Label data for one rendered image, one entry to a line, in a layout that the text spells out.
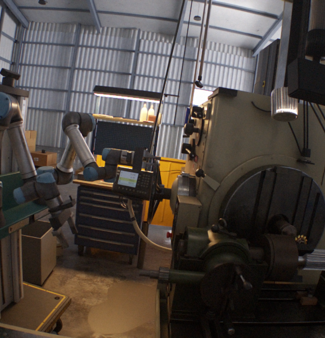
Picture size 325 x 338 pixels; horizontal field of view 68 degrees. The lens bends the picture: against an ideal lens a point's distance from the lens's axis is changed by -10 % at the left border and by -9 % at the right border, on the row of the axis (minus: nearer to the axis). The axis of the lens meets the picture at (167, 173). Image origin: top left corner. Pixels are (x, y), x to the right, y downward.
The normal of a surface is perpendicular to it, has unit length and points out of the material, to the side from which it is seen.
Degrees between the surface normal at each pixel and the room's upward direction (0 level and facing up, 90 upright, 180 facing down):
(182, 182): 40
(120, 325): 0
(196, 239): 36
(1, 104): 82
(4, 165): 90
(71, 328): 0
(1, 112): 83
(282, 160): 90
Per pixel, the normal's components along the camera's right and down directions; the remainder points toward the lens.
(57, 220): -0.01, 0.28
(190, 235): 0.14, -0.75
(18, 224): 0.98, 0.16
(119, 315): 0.15, -0.98
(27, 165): 0.62, 0.07
